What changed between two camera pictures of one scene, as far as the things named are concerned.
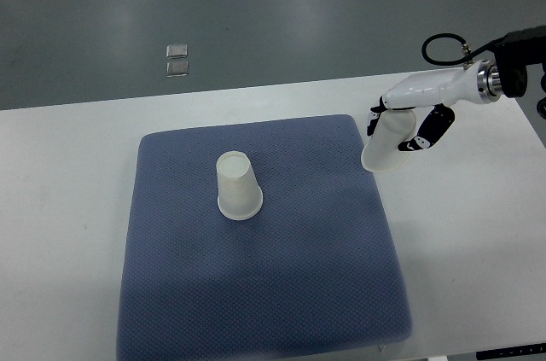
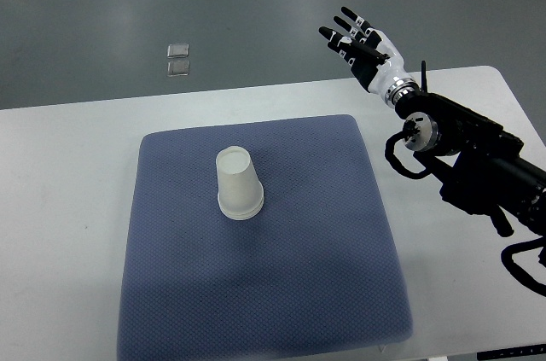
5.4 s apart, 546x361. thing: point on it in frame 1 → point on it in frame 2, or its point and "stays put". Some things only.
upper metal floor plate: (177, 50) stays put
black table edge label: (510, 352) stays put
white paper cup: (392, 127) → (240, 191)
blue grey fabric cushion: (316, 274) stays put
